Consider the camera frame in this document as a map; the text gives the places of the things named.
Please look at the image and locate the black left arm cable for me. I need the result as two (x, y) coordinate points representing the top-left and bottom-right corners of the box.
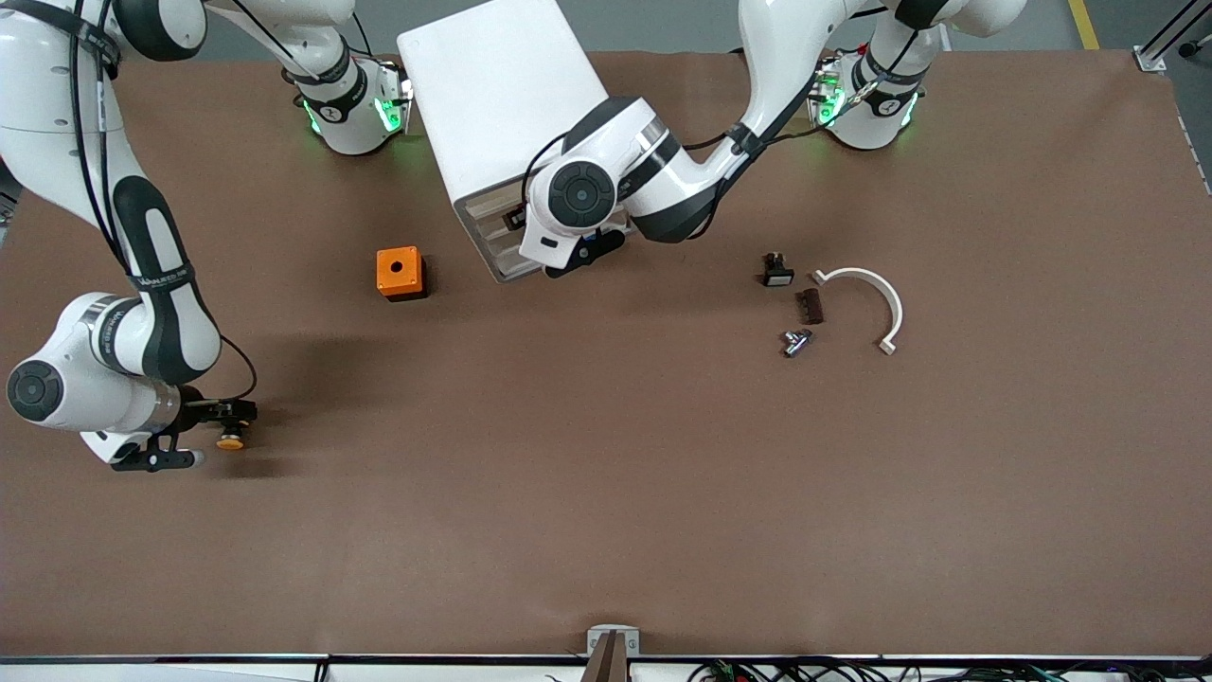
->
(682, 28), (915, 154)

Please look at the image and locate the white curved pipe clamp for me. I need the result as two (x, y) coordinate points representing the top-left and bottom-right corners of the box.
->
(811, 267), (904, 356)

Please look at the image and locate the black cable bundle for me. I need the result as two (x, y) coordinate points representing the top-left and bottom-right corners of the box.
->
(686, 658), (1212, 682)

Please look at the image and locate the white drawer cabinet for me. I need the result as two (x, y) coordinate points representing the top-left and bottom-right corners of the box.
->
(398, 0), (616, 285)

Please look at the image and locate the white board beside table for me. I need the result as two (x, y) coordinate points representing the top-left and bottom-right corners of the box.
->
(0, 660), (588, 682)

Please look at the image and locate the aluminium frame post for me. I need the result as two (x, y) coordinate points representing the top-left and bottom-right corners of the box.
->
(1134, 0), (1212, 75)

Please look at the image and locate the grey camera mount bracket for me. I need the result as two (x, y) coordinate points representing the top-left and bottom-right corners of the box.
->
(582, 625), (641, 682)

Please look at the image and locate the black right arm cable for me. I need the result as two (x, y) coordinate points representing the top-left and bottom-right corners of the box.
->
(71, 0), (258, 404)

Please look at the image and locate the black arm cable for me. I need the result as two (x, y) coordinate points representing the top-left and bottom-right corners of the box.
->
(682, 28), (915, 154)
(71, 0), (258, 404)

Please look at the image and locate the orange button enclosure box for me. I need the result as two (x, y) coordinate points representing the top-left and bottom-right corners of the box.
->
(376, 246), (427, 302)

